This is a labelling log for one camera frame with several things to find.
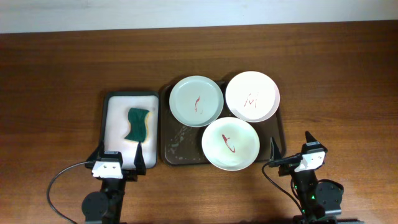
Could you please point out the green yellow sponge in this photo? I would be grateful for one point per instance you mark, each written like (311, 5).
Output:
(137, 119)

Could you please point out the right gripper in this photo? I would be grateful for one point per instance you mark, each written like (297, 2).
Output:
(275, 154)

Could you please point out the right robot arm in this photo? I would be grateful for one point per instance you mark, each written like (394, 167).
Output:
(318, 200)

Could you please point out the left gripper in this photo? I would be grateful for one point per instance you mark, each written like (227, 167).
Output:
(131, 176)

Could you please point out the pale green plate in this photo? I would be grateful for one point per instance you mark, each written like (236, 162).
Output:
(196, 101)

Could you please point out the white front plate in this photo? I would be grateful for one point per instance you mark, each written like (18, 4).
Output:
(230, 144)

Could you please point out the small dark tray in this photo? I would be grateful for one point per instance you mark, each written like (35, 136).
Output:
(119, 93)

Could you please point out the pinkish white plate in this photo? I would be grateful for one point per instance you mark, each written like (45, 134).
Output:
(252, 96)

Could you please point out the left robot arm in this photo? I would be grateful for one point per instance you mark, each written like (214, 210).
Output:
(105, 206)

